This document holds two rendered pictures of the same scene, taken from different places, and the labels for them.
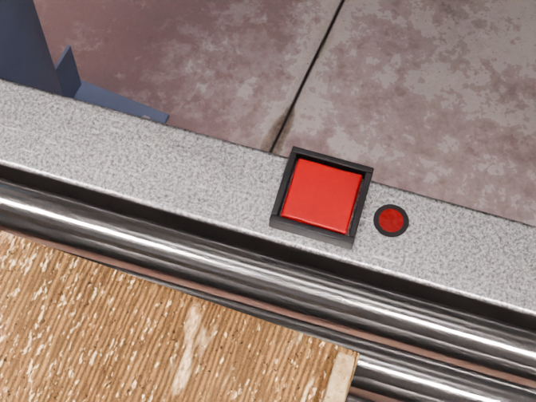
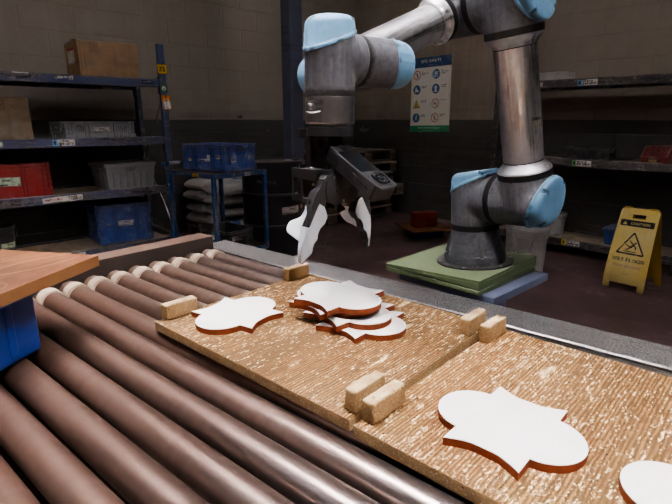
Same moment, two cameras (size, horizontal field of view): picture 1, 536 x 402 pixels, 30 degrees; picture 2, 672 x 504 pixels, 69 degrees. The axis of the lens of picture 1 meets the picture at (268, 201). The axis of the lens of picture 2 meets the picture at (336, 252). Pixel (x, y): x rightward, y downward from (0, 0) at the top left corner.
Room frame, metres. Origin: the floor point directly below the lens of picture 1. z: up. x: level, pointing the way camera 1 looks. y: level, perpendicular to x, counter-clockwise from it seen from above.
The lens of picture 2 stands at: (-0.42, 0.21, 1.25)
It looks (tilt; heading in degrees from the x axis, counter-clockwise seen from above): 15 degrees down; 27
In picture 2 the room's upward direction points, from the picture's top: straight up
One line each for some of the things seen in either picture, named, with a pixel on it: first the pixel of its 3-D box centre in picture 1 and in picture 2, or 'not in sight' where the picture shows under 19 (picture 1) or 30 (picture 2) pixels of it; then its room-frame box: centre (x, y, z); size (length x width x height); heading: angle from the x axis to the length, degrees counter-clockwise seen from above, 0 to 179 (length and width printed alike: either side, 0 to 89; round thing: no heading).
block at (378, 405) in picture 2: not in sight; (384, 401); (0.03, 0.38, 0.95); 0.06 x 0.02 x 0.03; 164
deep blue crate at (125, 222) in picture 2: not in sight; (119, 219); (2.78, 4.17, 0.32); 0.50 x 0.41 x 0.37; 156
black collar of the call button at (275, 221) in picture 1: (321, 197); not in sight; (0.37, -0.05, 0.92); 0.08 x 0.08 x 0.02; 77
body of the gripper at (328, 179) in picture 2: not in sight; (326, 166); (0.26, 0.58, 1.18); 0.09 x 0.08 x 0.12; 72
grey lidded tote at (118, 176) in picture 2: not in sight; (123, 174); (2.83, 4.11, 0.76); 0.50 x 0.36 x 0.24; 166
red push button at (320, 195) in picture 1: (321, 198); not in sight; (0.37, -0.05, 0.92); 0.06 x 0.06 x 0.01; 77
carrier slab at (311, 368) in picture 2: not in sight; (321, 326); (0.22, 0.57, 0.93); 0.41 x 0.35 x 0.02; 76
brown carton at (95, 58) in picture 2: not in sight; (102, 62); (2.76, 4.14, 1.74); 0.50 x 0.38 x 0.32; 160
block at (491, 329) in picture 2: not in sight; (493, 328); (0.29, 0.31, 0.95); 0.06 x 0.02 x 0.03; 164
